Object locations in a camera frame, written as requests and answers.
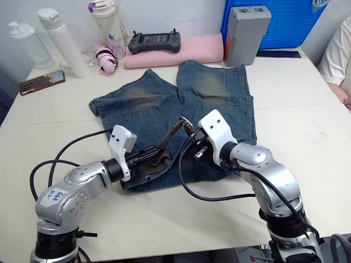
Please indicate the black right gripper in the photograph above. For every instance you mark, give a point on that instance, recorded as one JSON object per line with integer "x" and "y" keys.
{"x": 201, "y": 145}

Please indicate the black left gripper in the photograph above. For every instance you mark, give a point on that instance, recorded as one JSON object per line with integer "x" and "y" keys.
{"x": 135, "y": 160}

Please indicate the brown braided belt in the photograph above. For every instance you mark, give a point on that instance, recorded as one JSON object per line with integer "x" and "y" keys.
{"x": 165, "y": 140}

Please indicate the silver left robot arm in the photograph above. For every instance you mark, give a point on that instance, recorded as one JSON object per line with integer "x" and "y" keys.
{"x": 78, "y": 182}

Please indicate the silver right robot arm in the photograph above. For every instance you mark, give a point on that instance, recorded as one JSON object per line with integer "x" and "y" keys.
{"x": 270, "y": 174}

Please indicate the blue denim shorts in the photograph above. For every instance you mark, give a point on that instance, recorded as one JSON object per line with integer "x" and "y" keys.
{"x": 151, "y": 103}

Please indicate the pink foam pad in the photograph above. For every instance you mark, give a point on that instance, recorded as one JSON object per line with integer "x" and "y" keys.
{"x": 198, "y": 50}

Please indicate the dark grey handheld controller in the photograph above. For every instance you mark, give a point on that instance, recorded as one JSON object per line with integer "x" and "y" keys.
{"x": 154, "y": 42}

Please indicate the pink headphones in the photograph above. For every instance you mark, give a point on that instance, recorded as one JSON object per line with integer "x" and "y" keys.
{"x": 106, "y": 60}

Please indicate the grey battery box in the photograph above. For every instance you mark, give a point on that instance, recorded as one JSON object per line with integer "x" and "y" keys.
{"x": 245, "y": 35}

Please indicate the smartphone with brown case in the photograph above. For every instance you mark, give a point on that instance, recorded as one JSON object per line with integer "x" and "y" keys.
{"x": 42, "y": 82}

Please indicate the tall white thermos bottle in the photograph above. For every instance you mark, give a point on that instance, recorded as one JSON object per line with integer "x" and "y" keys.
{"x": 67, "y": 46}

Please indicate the blue plastic crate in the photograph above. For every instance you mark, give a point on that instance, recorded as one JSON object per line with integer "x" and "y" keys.
{"x": 293, "y": 18}

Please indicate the clear plastic bottle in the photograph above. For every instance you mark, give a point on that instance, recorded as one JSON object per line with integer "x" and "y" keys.
{"x": 32, "y": 47}

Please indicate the person in white shirt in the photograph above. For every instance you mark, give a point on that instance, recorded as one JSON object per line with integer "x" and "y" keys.
{"x": 341, "y": 54}

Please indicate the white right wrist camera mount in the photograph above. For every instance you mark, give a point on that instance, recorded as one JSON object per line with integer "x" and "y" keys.
{"x": 217, "y": 128}

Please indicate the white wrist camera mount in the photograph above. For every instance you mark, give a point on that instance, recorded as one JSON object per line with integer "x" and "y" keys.
{"x": 122, "y": 142}
{"x": 217, "y": 128}

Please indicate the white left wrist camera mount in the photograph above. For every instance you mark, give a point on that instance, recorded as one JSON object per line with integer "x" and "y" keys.
{"x": 122, "y": 142}

